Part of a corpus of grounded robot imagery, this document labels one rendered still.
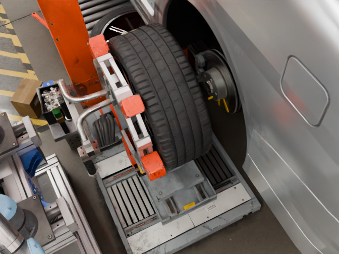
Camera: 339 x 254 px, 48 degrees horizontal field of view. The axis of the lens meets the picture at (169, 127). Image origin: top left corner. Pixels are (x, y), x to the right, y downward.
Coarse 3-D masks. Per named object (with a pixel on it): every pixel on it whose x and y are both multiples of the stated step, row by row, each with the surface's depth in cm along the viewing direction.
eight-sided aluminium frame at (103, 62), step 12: (96, 60) 159; (108, 60) 157; (108, 72) 153; (120, 72) 153; (120, 96) 147; (120, 132) 201; (132, 132) 150; (144, 132) 151; (144, 144) 152; (132, 156) 191
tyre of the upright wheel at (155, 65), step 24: (120, 48) 153; (144, 48) 152; (168, 48) 151; (144, 72) 147; (168, 72) 147; (192, 72) 148; (144, 96) 144; (168, 96) 146; (192, 96) 148; (168, 120) 147; (192, 120) 151; (168, 144) 152; (192, 144) 157; (168, 168) 165
